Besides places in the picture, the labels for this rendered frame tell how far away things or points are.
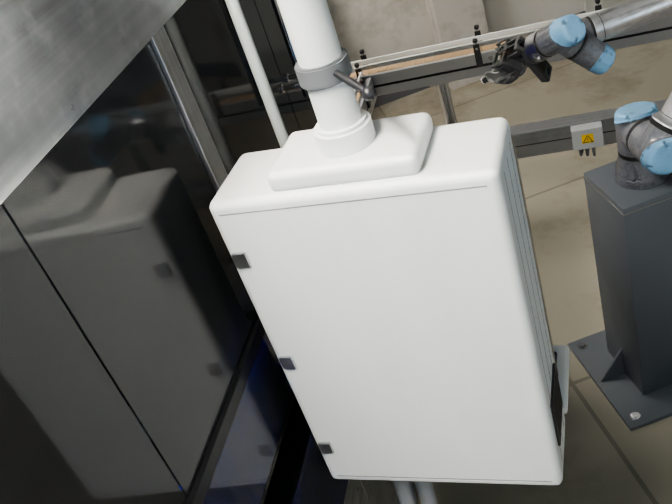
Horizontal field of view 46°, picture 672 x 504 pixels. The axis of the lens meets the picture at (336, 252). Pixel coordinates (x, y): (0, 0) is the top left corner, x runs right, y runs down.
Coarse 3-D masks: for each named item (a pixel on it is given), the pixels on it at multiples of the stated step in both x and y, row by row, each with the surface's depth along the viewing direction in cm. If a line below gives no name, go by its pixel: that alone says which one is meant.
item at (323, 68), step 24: (288, 0) 113; (312, 0) 114; (288, 24) 116; (312, 24) 115; (312, 48) 117; (336, 48) 119; (312, 72) 119; (336, 72) 119; (312, 96) 123; (336, 96) 122; (336, 120) 124; (360, 120) 126; (336, 144) 125; (360, 144) 125
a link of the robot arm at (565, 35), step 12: (552, 24) 192; (564, 24) 189; (576, 24) 190; (540, 36) 196; (552, 36) 192; (564, 36) 189; (576, 36) 189; (540, 48) 197; (552, 48) 194; (564, 48) 193; (576, 48) 193
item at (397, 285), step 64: (384, 128) 130; (448, 128) 131; (256, 192) 133; (320, 192) 127; (384, 192) 123; (448, 192) 120; (512, 192) 127; (256, 256) 139; (320, 256) 135; (384, 256) 131; (448, 256) 128; (512, 256) 125; (320, 320) 144; (384, 320) 140; (448, 320) 137; (512, 320) 133; (320, 384) 156; (384, 384) 151; (448, 384) 147; (512, 384) 142; (320, 448) 168; (384, 448) 163; (448, 448) 158; (512, 448) 153
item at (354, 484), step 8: (352, 480) 202; (360, 480) 208; (368, 480) 215; (376, 480) 221; (384, 480) 229; (352, 488) 201; (360, 488) 207; (368, 488) 214; (376, 488) 220; (384, 488) 228; (392, 488) 235; (352, 496) 201; (360, 496) 207; (368, 496) 213; (376, 496) 220; (384, 496) 227; (392, 496) 234
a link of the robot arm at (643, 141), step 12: (648, 120) 217; (660, 120) 208; (636, 132) 216; (648, 132) 211; (660, 132) 208; (636, 144) 215; (648, 144) 210; (660, 144) 207; (636, 156) 217; (648, 156) 209; (660, 156) 209; (648, 168) 212; (660, 168) 211
